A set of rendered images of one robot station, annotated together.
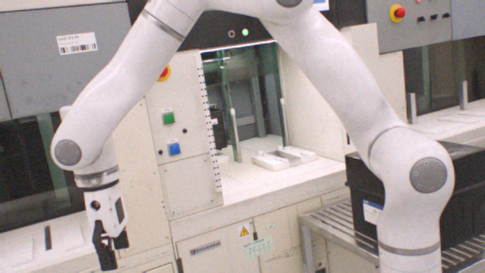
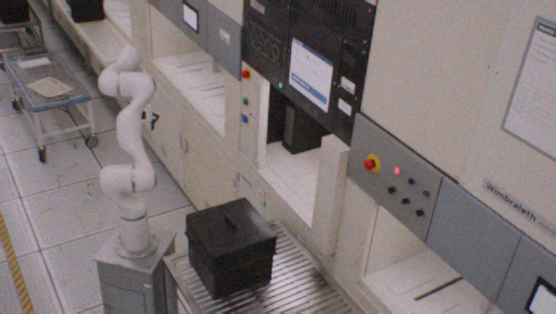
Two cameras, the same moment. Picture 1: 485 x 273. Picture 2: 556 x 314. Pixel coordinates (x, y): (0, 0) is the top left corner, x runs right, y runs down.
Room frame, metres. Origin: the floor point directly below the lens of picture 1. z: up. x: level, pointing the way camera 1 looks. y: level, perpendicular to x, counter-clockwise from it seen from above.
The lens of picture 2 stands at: (1.10, -2.31, 2.57)
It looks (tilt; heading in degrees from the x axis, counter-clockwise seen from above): 34 degrees down; 80
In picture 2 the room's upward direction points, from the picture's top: 4 degrees clockwise
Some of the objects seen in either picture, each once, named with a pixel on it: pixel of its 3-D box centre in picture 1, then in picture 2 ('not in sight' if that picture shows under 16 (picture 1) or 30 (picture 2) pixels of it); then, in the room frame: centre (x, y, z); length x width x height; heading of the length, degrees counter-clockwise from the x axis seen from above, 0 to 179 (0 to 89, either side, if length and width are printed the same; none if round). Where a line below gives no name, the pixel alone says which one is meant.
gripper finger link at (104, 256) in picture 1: (105, 257); not in sight; (0.77, 0.29, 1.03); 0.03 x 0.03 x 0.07; 89
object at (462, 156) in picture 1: (412, 162); (230, 231); (1.23, -0.49, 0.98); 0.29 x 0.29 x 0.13; 23
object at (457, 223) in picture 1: (415, 204); (229, 254); (1.23, -0.49, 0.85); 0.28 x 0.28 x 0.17; 23
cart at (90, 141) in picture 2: not in sight; (52, 101); (-0.05, 2.00, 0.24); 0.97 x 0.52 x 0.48; 116
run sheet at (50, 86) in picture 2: not in sight; (50, 86); (0.00, 1.83, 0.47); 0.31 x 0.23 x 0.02; 135
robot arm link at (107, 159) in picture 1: (88, 136); not in sight; (0.83, 0.29, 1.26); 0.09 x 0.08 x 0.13; 179
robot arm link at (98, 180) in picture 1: (97, 176); not in sight; (0.83, 0.29, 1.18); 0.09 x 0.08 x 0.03; 179
